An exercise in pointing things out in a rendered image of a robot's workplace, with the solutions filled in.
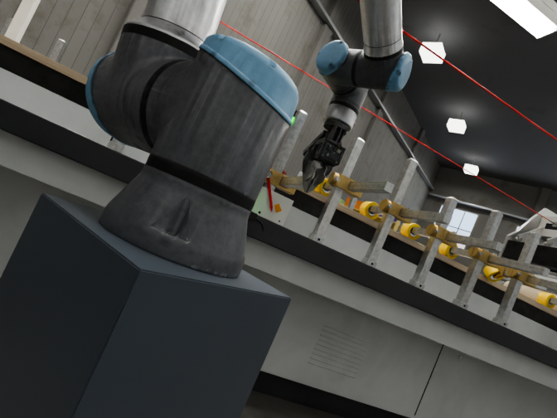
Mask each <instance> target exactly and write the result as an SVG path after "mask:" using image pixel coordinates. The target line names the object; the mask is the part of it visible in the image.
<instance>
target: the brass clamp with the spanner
mask: <svg viewBox="0 0 557 418"><path fill-rule="evenodd" d="M270 171H271V172H272V174H273V175H272V177H270V184H272V185H274V186H275V187H276V188H277V189H279V190H281V191H283V192H286V193H287V194H292V195H294V193H295V191H296V189H297V188H286V187H283V186H281V185H279V184H280V183H281V181H282V178H283V177H287V176H285V175H283V174H282V173H279V172H277V171H275V170H273V169H272V168H271V169H270Z"/></svg>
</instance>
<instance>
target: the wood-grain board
mask: <svg viewBox="0 0 557 418"><path fill-rule="evenodd" d="M0 44H2V45H4V46H6V47H8V48H10V49H12V50H14V51H16V52H19V53H21V54H23V55H24V56H27V57H29V58H31V59H33V60H34V61H37V62H39V63H41V64H42V65H44V66H47V67H49V68H51V69H52V70H55V71H57V72H59V73H61V74H62V75H65V76H67V77H69V78H71V79H73V80H76V81H78V82H80V83H81V84H83V85H86V83H87V80H88V77H86V76H84V75H82V74H80V73H78V72H76V71H74V70H72V69H70V68H68V67H66V66H63V65H62V64H60V63H58V62H56V61H53V60H52V59H50V58H48V57H46V56H43V55H42V54H40V53H38V52H36V51H34V50H32V49H30V48H28V47H26V46H24V45H22V44H20V43H18V42H16V41H14V40H12V39H10V38H8V37H6V36H4V35H2V34H0ZM297 190H299V191H300V192H303V193H305V194H307V195H309V196H310V197H313V198H315V199H317V200H318V201H320V202H323V203H326V201H327V197H325V196H323V195H322V194H320V193H318V192H315V191H313V190H312V191H311V192H309V193H306V192H305V191H304V189H301V188H297ZM336 209H337V210H338V211H342V212H344V213H346V214H347V215H349V216H352V217H354V218H356V219H357V220H359V221H362V222H364V223H366V224H367V225H369V226H372V227H374V228H375V229H377V227H378V225H379V222H377V221H374V220H372V219H370V218H369V217H367V216H364V215H362V214H360V213H359V212H357V211H354V210H352V209H350V208H348V207H345V206H343V205H342V204H340V203H338V205H337V208H336ZM388 235H389V236H392V237H394V238H396V239H398V240H400V241H403V242H404V243H406V244H408V245H411V246H413V247H414V248H416V249H418V250H421V251H423V252H424V249H425V247H426V246H425V245H422V244H420V243H418V242H417V241H414V240H412V239H410V238H409V237H407V236H404V235H402V234H400V233H399V232H397V231H394V230H392V229H390V231H389V233H388ZM435 258H436V259H438V260H441V261H442V262H444V263H446V264H448V265H451V266H453V267H455V268H457V269H459V270H461V271H463V272H465V273H467V269H468V267H467V266H465V265H462V264H460V263H458V262H457V261H455V260H452V259H450V258H448V257H447V256H445V255H442V254H440V253H438V252H437V254H436V256H435ZM478 279H479V280H481V281H483V282H485V283H487V284H489V285H491V286H493V287H495V288H497V289H499V290H501V291H504V292H506V288H507V287H506V286H505V285H503V284H500V283H498V282H491V281H489V280H488V279H487V277H486V276H485V275H482V274H479V276H478ZM517 298H518V299H520V300H522V301H524V302H526V303H528V304H530V305H532V306H534V307H536V308H538V309H540V310H542V311H544V312H546V313H548V314H550V315H552V316H554V317H556V318H557V312H556V311H554V310H553V309H550V308H548V307H546V306H544V305H543V304H540V303H538V302H536V301H534V300H533V299H530V298H528V297H526V296H525V295H523V294H520V293H519V294H518V295H517Z"/></svg>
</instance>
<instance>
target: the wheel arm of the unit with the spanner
mask: <svg viewBox="0 0 557 418"><path fill-rule="evenodd" d="M279 185H281V186H283V187H286V188H301V189H303V176H299V177H283V178H282V181H281V183H280V184H279Z"/></svg>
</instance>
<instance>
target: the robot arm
mask: <svg viewBox="0 0 557 418"><path fill-rule="evenodd" d="M226 1H227V0H148V1H147V4H146V7H145V9H144V12H143V15H142V16H141V17H139V18H136V19H133V20H131V21H128V22H125V24H124V27H123V30H122V32H121V35H120V38H119V43H118V45H117V48H116V51H113V52H110V53H109V54H107V55H105V56H103V57H101V58H100V59H99V60H97V61H96V62H95V64H94V65H93V67H92V68H91V70H90V73H89V74H88V80H87V83H86V86H85V96H86V101H87V105H88V107H89V110H90V113H91V115H92V116H93V118H94V120H95V122H96V123H97V124H98V126H99V127H100V128H101V129H102V130H103V131H105V132H106V133H107V134H109V135H110V136H112V137H114V138H115V139H117V140H118V141H119V142H120V143H123V144H125V145H128V146H130V147H134V148H138V149H140V150H143V151H144V152H147V153H150V154H149V156H148V160H147V162H146V163H145V165H144V167H143V170H142V171H141V172H140V174H139V175H137V176H136V178H134V179H133V180H132V181H131V182H130V183H129V184H128V185H127V186H126V187H125V188H124V189H123V190H122V191H121V192H120V193H119V194H118V195H116V196H115V197H114V198H113V199H112V200H111V201H110V202H109V203H108V204H107V206H106V207H105V209H104V211H103V213H102V215H101V217H100V219H99V223H100V224H101V225H102V226H103V227H104V228H105V229H107V230H108V231H110V232H111V233H113V234H114V235H116V236H117V237H119V238H121V239H123V240H125V241H127V242H128V243H130V244H132V245H135V246H137V247H138V248H140V249H143V250H145V251H147V252H149V253H152V254H154V255H157V256H159V257H161V258H163V259H165V260H169V261H171V262H174V263H176V264H179V265H182V266H185V267H187V268H190V269H193V270H197V271H200V272H203V273H206V274H209V275H215V276H219V277H224V278H231V279H233V278H237V277H238V276H239V274H240V271H241V270H242V267H243V265H244V262H245V244H246V236H247V225H248V219H249V214H250V213H251V211H252V209H253V206H254V204H255V202H256V199H257V197H258V195H259V193H260V190H261V188H262V186H263V185H264V181H265V179H266V177H267V176H268V174H269V170H270V168H271V167H272V164H273V162H274V160H275V158H276V155H277V153H278V151H279V149H280V146H281V144H282V142H283V139H284V137H285V135H286V133H287V132H288V128H289V126H291V124H292V118H293V115H294V112H295V109H296V107H297V105H298V90H297V87H296V85H295V84H294V83H293V81H292V79H291V78H290V77H289V75H288V74H287V73H286V72H285V71H284V70H283V69H282V68H281V67H280V66H279V65H278V64H276V63H275V62H274V61H272V60H271V59H270V58H269V57H267V56H266V55H265V54H264V53H262V52H261V51H259V50H257V49H256V48H254V47H252V46H251V45H249V44H247V43H245V42H243V41H241V40H238V39H236V38H234V37H232V36H224V35H222V34H216V30H217V28H218V26H219V23H220V19H221V16H222V13H223V11H224V8H225V4H226ZM360 8H361V24H362V32H363V42H364V49H363V50H356V49H348V45H347V44H346V43H345V42H344V41H339V40H336V41H331V42H329V43H327V44H326V45H325V46H324V47H323V48H322V49H321V50H320V51H319V53H318V54H317V59H316V65H317V68H318V71H319V73H320V75H322V77H323V78H324V80H325V81H326V82H327V84H328V85H329V87H330V89H331V90H332V92H333V96H332V99H331V101H330V104H329V105H328V107H327V111H326V113H325V114H324V116H323V121H324V125H323V127H324V128H325V129H326V130H327V131H326V130H323V131H322V132H321V133H320V134H319V135H318V136H317V137H316V138H315V139H314V140H313V141H312V142H311V143H310V144H309V145H308V146H307V147H306V148H305V149H304V151H303V156H304V158H303V189H304V191H305V192H306V193H309V192H311V191H312V190H314V189H315V188H316V187H317V186H318V185H319V184H321V183H323V182H324V180H325V178H326V176H328V175H329V174H330V172H331V171H332V167H335V166H338V165H339V164H340V162H341V159H342V157H343V155H344V152H345V151H346V148H343V147H342V145H341V140H342V138H343V136H345V135H346V133H347V132H349V131H351V129H352V127H353V125H355V124H356V123H355V121H356V118H357V115H358V114H359V112H360V109H361V106H362V104H363V102H364V100H365V97H366V95H367V93H368V92H369V90H370V89H372V90H383V91H385V92H388V91H390V92H398V91H400V90H402V89H403V88H404V86H405V84H406V83H407V81H408V78H409V75H410V72H411V68H412V62H413V60H412V56H411V54H410V53H408V52H404V42H403V40H402V0H360ZM339 147H340V148H339ZM339 160H340V161H339ZM316 162H318V163H320V165H321V167H322V168H317V169H316V171H315V168H316V166H315V163H316ZM314 171H315V176H314V178H313V179H312V181H311V183H310V185H309V181H310V180H311V178H312V176H313V174H314Z"/></svg>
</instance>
